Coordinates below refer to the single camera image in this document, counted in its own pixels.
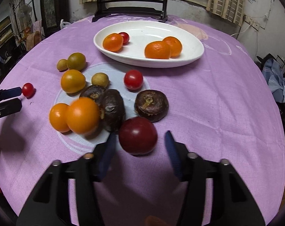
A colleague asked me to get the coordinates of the white plastic bag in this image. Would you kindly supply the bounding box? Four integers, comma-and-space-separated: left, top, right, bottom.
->
60, 19, 71, 30

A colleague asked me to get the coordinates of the red cherry tomato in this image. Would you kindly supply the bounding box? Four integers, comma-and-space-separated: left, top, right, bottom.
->
21, 83, 35, 98
119, 32, 130, 45
124, 69, 143, 90

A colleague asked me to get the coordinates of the purple tablecloth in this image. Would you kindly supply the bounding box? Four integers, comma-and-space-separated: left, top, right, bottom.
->
0, 16, 285, 225

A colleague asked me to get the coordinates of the white oval plate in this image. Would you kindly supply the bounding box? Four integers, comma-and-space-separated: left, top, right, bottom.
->
93, 20, 205, 69

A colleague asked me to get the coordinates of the large orange mandarin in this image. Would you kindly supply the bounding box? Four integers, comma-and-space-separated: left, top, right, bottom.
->
145, 41, 171, 59
162, 36, 182, 58

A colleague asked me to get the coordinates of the green olive round fruit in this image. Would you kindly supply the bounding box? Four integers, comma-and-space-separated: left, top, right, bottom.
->
67, 53, 86, 71

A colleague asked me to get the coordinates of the dark wooden cabinet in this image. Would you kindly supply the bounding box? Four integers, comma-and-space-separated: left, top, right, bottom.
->
40, 0, 69, 37

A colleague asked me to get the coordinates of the black framed round painting screen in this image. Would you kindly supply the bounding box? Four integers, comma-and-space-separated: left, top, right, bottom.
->
92, 0, 168, 22

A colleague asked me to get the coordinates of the small tan longan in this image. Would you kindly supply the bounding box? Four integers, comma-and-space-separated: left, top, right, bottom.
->
91, 73, 109, 88
57, 59, 68, 72

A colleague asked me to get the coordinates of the right beige curtain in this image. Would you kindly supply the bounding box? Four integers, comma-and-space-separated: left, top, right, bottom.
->
206, 0, 245, 26

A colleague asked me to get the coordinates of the dark brown water chestnut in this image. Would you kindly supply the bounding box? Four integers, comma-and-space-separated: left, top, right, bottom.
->
134, 89, 169, 122

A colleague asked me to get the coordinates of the orange kumquat fruit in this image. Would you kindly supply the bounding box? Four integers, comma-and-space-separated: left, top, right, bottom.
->
49, 103, 70, 133

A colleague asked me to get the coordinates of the blue clothes pile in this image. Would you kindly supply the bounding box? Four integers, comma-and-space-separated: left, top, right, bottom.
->
262, 58, 285, 103

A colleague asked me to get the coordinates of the dark red plum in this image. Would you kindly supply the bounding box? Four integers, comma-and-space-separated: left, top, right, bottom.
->
119, 117, 158, 156

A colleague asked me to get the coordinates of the dark wrinkled passion fruit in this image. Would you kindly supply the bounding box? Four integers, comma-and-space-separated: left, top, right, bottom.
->
100, 89, 126, 133

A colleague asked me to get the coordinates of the small orange mandarin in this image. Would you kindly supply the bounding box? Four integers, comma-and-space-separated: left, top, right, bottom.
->
103, 33, 124, 52

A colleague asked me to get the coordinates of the yellow orange round fruit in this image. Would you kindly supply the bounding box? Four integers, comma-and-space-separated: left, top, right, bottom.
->
60, 69, 86, 94

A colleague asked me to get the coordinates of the white standing fan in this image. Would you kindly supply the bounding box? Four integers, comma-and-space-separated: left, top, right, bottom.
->
18, 4, 32, 24

